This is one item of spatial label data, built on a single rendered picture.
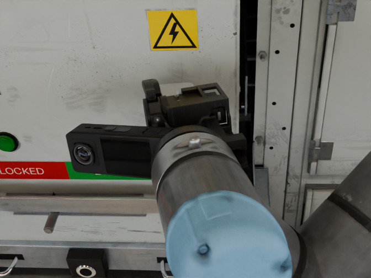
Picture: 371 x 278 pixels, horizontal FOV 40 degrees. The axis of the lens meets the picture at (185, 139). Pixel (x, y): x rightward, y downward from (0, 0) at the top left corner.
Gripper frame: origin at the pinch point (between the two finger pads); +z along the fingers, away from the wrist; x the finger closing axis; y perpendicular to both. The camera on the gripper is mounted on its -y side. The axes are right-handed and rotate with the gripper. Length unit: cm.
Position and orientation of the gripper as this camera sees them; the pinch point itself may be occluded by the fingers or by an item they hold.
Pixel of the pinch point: (146, 97)
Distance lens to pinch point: 63.3
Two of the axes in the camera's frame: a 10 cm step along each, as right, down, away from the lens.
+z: -1.7, -4.0, 9.0
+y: 9.8, -1.7, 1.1
